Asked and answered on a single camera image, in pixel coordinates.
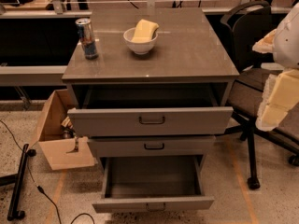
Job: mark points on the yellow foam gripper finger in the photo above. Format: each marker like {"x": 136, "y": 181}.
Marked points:
{"x": 280, "y": 95}
{"x": 265, "y": 45}

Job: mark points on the yellow sponge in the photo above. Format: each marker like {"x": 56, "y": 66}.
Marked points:
{"x": 144, "y": 31}

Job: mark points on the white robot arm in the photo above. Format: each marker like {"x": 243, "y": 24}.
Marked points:
{"x": 286, "y": 41}

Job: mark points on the white ceramic bowl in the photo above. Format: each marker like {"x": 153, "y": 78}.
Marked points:
{"x": 138, "y": 48}

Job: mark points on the black office chair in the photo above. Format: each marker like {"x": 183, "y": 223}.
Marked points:
{"x": 241, "y": 28}

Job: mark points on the grey drawer cabinet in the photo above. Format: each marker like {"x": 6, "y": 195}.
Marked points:
{"x": 187, "y": 53}

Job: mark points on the bottom grey drawer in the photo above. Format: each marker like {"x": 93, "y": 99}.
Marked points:
{"x": 152, "y": 184}

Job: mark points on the grey drawer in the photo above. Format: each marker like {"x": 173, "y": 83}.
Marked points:
{"x": 150, "y": 112}
{"x": 152, "y": 184}
{"x": 151, "y": 146}

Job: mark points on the top grey drawer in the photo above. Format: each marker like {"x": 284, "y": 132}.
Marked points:
{"x": 150, "y": 112}

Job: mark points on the silver blue drink can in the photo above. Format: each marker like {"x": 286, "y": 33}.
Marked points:
{"x": 86, "y": 38}

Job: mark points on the middle grey drawer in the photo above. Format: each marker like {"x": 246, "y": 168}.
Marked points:
{"x": 151, "y": 146}

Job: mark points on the open cardboard box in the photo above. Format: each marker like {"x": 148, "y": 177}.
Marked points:
{"x": 61, "y": 153}

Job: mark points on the black wheeled stand base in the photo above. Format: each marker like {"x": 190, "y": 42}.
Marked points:
{"x": 17, "y": 180}

